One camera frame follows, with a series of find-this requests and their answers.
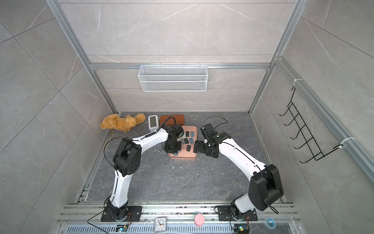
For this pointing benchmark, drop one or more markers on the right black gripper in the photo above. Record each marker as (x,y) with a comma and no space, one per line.
(201,149)

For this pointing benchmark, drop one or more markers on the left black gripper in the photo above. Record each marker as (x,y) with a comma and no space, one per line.
(169,149)

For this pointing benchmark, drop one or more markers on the pink storage tray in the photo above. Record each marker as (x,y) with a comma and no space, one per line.
(184,154)

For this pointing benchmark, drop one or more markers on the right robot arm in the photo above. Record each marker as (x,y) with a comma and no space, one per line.
(265,186)

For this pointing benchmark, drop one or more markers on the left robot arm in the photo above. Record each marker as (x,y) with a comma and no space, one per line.
(127,160)

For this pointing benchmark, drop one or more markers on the brown leather case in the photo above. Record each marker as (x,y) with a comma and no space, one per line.
(171,120)

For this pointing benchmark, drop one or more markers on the white digital clock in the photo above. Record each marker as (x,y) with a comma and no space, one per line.
(153,122)

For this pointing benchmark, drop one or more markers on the brown teddy bear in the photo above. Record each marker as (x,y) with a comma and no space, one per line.
(114,121)

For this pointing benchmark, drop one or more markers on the pink round cap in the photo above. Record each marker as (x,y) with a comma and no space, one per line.
(199,220)

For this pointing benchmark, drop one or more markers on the small analog clock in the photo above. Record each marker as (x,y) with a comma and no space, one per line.
(160,224)

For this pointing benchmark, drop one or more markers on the blue tape roll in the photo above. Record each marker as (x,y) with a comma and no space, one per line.
(270,223)

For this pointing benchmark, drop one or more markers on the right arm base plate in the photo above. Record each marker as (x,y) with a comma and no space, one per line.
(229,213)

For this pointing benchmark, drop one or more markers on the white wire mesh basket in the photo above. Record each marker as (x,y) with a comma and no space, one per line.
(173,78)

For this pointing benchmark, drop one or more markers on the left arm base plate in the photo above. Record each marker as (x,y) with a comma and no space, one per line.
(112,214)

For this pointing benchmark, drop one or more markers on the black wire hook rack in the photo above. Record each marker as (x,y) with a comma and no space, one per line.
(305,133)

